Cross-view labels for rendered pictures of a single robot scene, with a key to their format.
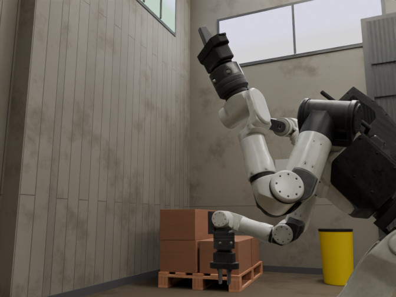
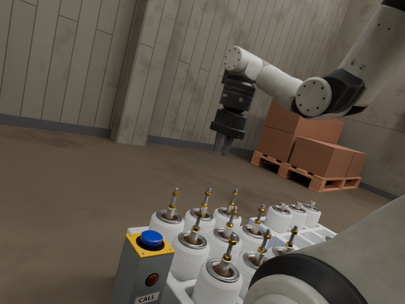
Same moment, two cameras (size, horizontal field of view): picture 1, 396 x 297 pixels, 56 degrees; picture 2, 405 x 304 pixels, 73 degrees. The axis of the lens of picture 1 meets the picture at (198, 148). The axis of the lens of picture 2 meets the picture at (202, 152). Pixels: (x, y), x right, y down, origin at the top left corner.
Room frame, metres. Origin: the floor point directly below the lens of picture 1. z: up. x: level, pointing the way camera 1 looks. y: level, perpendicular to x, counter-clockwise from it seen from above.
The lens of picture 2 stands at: (0.85, -0.39, 0.59)
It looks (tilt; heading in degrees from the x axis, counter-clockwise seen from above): 11 degrees down; 24
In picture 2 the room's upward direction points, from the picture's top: 16 degrees clockwise
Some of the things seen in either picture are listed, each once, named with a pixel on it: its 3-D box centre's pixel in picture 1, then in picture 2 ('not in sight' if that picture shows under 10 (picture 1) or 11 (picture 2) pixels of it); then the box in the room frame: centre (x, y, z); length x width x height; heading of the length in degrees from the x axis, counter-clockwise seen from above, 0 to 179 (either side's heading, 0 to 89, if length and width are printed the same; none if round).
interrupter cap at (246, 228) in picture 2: not in sight; (254, 231); (1.66, -0.27, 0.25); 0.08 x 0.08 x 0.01
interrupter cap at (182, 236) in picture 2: not in sight; (192, 240); (1.44, -0.16, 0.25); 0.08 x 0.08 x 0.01
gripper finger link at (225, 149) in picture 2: (229, 276); (228, 146); (1.59, -0.13, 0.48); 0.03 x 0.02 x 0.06; 154
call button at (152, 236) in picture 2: not in sight; (150, 240); (1.26, -0.16, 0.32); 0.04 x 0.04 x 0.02
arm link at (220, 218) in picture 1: (220, 224); (238, 72); (1.60, -0.09, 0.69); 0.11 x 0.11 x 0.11; 69
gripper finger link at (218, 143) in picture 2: (219, 275); (217, 141); (1.61, -0.09, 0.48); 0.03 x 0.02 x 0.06; 154
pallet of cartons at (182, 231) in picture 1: (215, 244); (317, 146); (4.63, -0.22, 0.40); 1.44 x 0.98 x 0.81; 156
